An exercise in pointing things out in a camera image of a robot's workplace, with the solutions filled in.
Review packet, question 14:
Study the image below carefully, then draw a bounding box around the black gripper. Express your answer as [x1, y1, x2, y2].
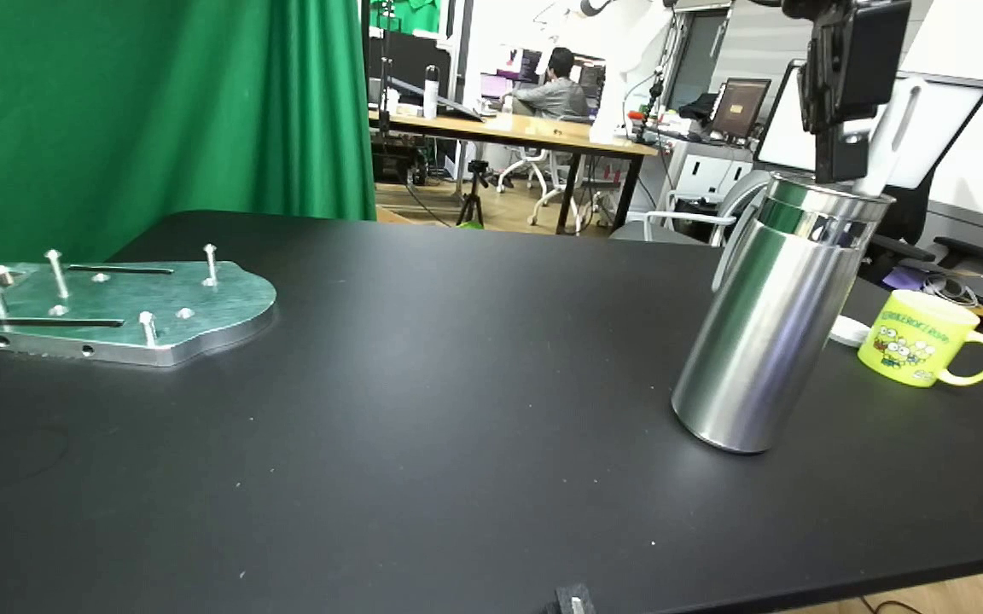
[794, 0, 914, 188]

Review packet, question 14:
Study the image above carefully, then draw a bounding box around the stainless steel flask jug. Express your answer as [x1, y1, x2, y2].
[669, 172, 898, 459]

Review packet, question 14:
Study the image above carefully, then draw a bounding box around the white light panel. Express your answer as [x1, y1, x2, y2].
[753, 60, 983, 194]

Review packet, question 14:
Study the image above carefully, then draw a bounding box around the dark tablet screen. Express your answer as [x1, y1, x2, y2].
[707, 77, 775, 146]

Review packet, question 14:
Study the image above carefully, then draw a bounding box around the black office chair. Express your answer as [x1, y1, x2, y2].
[852, 180, 983, 311]

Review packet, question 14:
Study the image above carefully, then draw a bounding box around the purple item on chair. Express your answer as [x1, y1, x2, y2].
[886, 268, 943, 293]

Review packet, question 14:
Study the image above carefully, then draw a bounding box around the grey white office chair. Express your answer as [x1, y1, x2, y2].
[638, 168, 772, 248]

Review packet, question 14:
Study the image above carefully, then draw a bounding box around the small white oval object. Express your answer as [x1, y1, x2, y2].
[826, 313, 873, 353]

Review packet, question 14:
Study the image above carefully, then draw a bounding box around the yellow-green ceramic mug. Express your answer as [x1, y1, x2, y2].
[852, 288, 983, 393]

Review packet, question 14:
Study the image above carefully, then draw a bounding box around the seated person in background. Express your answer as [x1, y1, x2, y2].
[513, 46, 595, 122]

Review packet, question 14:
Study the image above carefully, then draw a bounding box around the wooden desk with black legs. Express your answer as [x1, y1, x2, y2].
[370, 106, 658, 239]

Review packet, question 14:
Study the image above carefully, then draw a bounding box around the small black tripod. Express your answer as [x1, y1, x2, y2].
[450, 158, 492, 229]

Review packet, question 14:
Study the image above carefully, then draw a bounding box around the white water bottle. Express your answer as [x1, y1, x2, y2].
[419, 63, 445, 122]

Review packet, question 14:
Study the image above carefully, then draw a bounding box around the green backdrop cloth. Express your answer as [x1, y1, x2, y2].
[371, 0, 448, 38]

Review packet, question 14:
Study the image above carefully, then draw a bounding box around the green curtain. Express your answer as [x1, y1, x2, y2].
[0, 0, 379, 288]

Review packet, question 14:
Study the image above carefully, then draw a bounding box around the metal mounting plate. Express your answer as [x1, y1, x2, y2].
[0, 257, 281, 375]

